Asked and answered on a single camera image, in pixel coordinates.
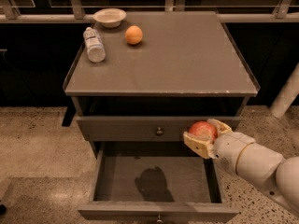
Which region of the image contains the white bowl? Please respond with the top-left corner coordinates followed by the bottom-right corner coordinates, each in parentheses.
top-left (93, 8), bottom-right (126, 28)

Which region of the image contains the black object at floor edge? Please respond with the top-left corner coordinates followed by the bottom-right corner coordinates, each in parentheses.
top-left (0, 204), bottom-right (7, 215)

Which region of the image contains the metal window railing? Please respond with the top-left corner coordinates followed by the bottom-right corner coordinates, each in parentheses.
top-left (0, 0), bottom-right (299, 23)

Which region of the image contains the open grey middle drawer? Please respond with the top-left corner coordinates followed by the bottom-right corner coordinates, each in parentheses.
top-left (78, 142), bottom-right (238, 224)

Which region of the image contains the orange fruit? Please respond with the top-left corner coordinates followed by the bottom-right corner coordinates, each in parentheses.
top-left (125, 25), bottom-right (143, 45)

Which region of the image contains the white pipe post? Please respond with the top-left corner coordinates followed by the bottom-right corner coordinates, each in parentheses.
top-left (270, 64), bottom-right (299, 119)

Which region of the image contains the grey wooden drawer cabinet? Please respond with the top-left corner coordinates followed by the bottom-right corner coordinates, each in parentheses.
top-left (62, 10), bottom-right (261, 161)

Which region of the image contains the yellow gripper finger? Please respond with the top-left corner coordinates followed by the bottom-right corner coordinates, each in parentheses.
top-left (183, 132), bottom-right (215, 159)
top-left (207, 119), bottom-right (233, 138)

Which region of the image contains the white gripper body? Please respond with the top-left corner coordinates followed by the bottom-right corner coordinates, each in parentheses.
top-left (213, 132), bottom-right (256, 175)

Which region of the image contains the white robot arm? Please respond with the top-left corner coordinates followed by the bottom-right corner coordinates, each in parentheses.
top-left (183, 119), bottom-right (299, 217)

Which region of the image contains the red apple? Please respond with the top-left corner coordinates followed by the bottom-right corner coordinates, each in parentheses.
top-left (189, 121), bottom-right (218, 142)

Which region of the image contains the grey top drawer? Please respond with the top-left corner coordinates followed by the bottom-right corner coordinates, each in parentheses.
top-left (76, 115), bottom-right (242, 143)

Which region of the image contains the brass top drawer knob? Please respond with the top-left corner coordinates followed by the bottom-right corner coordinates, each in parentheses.
top-left (156, 127), bottom-right (164, 136)

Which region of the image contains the clear plastic water bottle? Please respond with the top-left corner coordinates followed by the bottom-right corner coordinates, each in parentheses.
top-left (83, 27), bottom-right (106, 63)

